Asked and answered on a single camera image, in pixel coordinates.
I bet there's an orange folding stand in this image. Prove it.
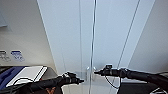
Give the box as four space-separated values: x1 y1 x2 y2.
46 87 56 94

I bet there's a white wall sign dark header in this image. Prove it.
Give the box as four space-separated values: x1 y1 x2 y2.
0 49 9 63

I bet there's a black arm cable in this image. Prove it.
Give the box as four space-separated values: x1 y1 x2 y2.
8 76 36 90
103 74 121 90

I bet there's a white wall sign blue header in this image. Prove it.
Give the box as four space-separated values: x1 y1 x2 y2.
10 49 25 63

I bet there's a white wardrobe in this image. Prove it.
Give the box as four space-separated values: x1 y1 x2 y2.
35 0 158 94

